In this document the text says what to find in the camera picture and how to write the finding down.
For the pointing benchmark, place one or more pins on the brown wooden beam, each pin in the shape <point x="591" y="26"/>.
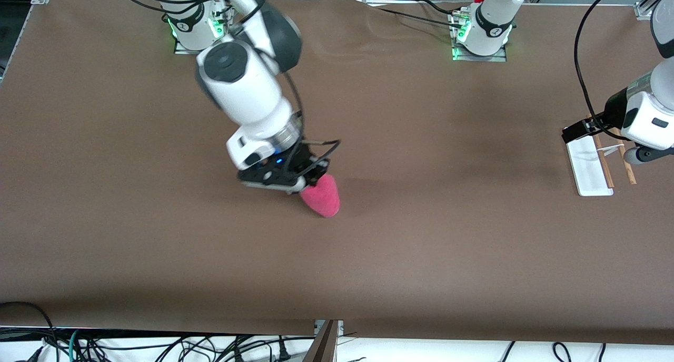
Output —
<point x="322" y="349"/>

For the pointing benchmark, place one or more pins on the small metal bracket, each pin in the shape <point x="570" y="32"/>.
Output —
<point x="339" y="328"/>

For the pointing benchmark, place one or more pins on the white rack base tray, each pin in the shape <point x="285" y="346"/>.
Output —
<point x="587" y="172"/>

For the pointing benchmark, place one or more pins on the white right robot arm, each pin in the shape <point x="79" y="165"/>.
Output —
<point x="242" y="88"/>

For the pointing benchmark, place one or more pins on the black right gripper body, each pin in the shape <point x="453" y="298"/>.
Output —
<point x="301" y="159"/>

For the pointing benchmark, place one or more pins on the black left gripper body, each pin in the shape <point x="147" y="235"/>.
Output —
<point x="613" y="110"/>

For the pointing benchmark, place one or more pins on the pink towel with grey back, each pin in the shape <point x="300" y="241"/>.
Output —
<point x="324" y="198"/>

